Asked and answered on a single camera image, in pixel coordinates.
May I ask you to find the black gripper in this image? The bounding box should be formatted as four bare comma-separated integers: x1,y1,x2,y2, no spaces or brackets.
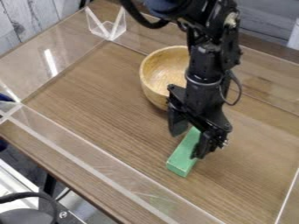
166,78,232,159

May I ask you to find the green rectangular block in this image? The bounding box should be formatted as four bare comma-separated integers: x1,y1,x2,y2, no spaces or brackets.
165,128,201,178

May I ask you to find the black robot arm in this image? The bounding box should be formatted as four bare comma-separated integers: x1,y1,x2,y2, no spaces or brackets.
118,0,241,158

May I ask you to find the light brown wooden bowl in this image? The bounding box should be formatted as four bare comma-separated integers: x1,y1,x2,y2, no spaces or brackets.
138,45,189,111

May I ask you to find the black table leg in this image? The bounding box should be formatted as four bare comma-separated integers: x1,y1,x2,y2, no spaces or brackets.
42,174,57,196

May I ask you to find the clear acrylic enclosure wall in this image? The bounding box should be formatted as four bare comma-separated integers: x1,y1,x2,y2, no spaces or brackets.
0,0,299,224

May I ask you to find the black metal bracket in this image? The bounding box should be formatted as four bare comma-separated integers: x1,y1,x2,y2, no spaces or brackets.
38,193,86,224

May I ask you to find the black cable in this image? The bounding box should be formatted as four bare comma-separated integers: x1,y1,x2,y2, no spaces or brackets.
0,192,60,224

